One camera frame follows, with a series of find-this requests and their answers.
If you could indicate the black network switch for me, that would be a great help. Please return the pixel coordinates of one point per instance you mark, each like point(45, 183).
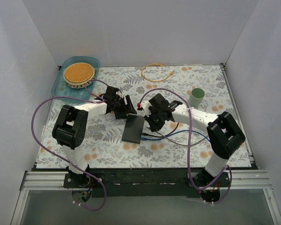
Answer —
point(133, 129)

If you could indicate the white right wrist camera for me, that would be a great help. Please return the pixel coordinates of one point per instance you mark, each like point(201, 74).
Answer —
point(143, 108)

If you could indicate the woven basket plate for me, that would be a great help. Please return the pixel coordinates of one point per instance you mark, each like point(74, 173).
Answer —
point(78, 74)

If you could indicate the floral table mat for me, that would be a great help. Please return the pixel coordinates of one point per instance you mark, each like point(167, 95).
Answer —
point(103, 146)

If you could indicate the aluminium frame rail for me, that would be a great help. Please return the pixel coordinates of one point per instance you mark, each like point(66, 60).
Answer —
point(53, 180)

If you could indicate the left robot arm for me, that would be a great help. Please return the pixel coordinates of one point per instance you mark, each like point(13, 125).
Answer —
point(70, 127)

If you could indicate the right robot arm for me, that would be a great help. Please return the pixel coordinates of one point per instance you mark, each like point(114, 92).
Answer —
point(223, 131)

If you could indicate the green cup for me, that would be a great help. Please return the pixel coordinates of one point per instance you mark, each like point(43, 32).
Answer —
point(196, 97)

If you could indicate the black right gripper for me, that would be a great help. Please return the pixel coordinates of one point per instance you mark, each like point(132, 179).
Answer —
point(153, 117)

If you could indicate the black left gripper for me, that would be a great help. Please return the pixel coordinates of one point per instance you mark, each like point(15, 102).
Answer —
point(122, 107)

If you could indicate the teal plastic tray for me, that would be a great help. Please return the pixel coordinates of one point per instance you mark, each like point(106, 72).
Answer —
point(61, 89)

